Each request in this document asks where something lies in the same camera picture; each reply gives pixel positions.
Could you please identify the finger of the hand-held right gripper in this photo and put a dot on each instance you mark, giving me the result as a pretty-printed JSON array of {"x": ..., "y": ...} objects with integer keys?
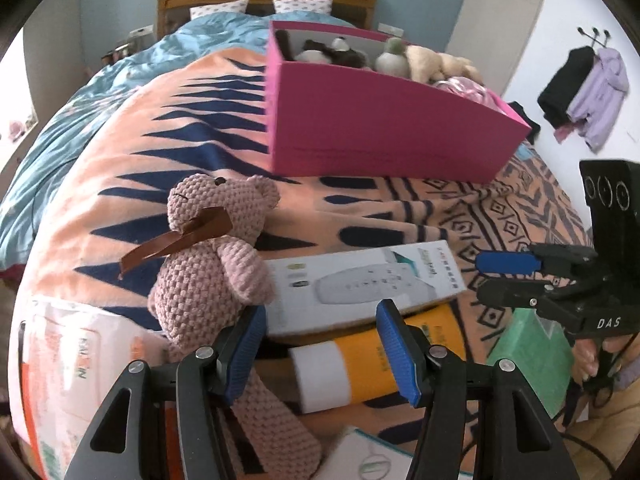
[
  {"x": 510, "y": 294},
  {"x": 505, "y": 263}
]

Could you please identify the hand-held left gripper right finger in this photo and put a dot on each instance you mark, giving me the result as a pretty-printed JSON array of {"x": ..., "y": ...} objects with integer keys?
[{"x": 400, "y": 355}]

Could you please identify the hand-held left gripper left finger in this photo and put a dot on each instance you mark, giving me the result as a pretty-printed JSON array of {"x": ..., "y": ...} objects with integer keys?
[{"x": 245, "y": 350}]

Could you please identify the white remote control box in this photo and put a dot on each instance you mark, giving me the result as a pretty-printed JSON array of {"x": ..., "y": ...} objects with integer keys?
[{"x": 350, "y": 290}]

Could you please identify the pink knitted bear plush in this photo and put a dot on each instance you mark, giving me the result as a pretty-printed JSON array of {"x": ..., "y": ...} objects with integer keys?
[{"x": 215, "y": 270}]

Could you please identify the pink tasselled gift bag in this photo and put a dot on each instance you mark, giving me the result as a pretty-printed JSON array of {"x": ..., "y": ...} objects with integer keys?
[{"x": 470, "y": 90}]

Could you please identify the pink cardboard box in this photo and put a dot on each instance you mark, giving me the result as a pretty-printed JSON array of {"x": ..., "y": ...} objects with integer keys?
[{"x": 375, "y": 130}]

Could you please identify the cream plush toy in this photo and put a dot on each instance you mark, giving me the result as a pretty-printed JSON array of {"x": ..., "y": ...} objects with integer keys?
[{"x": 435, "y": 62}]

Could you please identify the person's right forearm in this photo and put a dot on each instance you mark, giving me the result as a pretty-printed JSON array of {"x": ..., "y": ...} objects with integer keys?
[{"x": 610, "y": 430}]

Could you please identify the person's right hand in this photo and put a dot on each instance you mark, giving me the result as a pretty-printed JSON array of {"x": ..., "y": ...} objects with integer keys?
[{"x": 582, "y": 365}]

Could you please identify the orange sunscreen tube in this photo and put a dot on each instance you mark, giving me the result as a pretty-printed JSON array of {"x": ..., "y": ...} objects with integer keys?
[{"x": 365, "y": 360}]

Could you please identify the mint green box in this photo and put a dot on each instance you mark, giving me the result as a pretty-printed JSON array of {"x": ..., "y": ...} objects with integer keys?
[{"x": 530, "y": 355}]

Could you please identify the purple hanging garment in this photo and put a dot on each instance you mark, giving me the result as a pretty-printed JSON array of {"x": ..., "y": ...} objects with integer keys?
[{"x": 600, "y": 100}]

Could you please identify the small white box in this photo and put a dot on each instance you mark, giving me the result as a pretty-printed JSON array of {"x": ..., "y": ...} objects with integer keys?
[{"x": 365, "y": 460}]

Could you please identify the dark clothes pile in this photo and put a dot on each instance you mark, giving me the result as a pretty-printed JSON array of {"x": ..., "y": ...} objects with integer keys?
[{"x": 525, "y": 120}]

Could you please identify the white and orange tissue pack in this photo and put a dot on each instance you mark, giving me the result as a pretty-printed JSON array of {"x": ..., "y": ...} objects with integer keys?
[{"x": 65, "y": 360}]

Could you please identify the green frog plush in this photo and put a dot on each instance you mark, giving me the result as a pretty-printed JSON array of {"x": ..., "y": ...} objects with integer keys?
[{"x": 390, "y": 62}]

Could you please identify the black and white panda plush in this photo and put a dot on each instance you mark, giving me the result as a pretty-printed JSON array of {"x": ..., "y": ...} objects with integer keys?
[{"x": 345, "y": 52}]

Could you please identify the pink windowsill item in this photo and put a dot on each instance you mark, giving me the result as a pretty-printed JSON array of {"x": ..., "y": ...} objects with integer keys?
[{"x": 22, "y": 130}]

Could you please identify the bedside jars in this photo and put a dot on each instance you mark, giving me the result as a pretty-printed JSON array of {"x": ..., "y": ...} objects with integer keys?
[{"x": 117, "y": 54}]

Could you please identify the white patterned pillow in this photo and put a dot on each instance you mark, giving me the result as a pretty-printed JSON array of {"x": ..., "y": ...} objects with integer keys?
[
  {"x": 220, "y": 9},
  {"x": 302, "y": 6}
]

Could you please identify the wall coat hooks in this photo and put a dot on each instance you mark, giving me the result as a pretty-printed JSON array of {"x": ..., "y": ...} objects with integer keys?
[{"x": 594, "y": 36}]

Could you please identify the white wall socket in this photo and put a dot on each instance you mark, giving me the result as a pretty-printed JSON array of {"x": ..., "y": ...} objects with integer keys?
[
  {"x": 391, "y": 29},
  {"x": 140, "y": 32}
]

